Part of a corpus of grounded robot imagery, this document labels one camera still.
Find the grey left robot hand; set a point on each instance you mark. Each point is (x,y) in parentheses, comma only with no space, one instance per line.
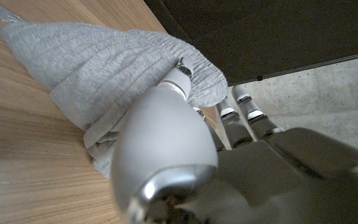
(166,140)

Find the grey shorts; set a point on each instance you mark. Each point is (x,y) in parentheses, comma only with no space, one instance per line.
(89,68)

